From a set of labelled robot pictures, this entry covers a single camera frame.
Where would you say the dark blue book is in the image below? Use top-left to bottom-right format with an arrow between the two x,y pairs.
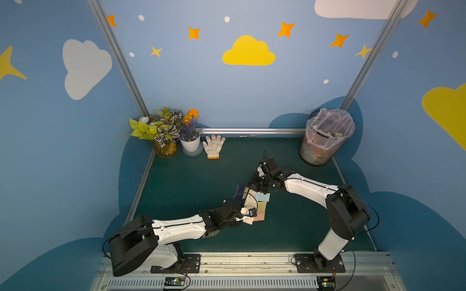
233,184 -> 258,225

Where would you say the light blue sticky note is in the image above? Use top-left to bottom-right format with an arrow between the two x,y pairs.
256,192 -> 271,202

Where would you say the yellow sticky note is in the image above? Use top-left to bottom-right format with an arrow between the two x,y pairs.
257,201 -> 267,212

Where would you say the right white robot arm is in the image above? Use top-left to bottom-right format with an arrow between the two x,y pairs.
248,172 -> 371,272

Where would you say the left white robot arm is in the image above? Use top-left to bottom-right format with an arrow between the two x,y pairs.
108,199 -> 255,276

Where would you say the pink sticky note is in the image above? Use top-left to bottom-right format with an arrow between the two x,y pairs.
253,211 -> 265,222

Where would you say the trash bin with plastic bag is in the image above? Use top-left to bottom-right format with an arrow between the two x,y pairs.
300,108 -> 356,166

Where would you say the white work glove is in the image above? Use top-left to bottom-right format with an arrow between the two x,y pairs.
203,135 -> 226,160

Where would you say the white pot with flowers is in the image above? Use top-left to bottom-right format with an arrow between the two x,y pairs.
180,109 -> 202,157

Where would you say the left green circuit board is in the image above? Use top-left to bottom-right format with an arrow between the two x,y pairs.
163,277 -> 186,289

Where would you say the green circuit board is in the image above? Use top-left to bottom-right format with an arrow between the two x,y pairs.
163,277 -> 186,289
317,277 -> 336,291

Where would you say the green leafy plant pot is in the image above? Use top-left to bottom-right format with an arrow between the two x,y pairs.
129,107 -> 183,157

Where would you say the right green circuit board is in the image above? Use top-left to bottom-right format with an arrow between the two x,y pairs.
317,277 -> 336,291

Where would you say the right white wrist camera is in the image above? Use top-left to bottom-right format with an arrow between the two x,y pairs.
257,158 -> 282,179

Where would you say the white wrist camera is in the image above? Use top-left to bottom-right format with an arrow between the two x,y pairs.
235,207 -> 257,224
257,158 -> 282,179

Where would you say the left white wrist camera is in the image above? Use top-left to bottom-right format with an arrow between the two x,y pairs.
235,207 -> 257,224

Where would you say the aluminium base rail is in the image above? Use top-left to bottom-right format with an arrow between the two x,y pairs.
91,251 -> 406,291

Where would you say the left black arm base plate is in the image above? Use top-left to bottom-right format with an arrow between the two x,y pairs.
150,253 -> 201,274

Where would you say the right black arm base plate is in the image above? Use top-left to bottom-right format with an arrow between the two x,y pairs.
291,253 -> 346,274

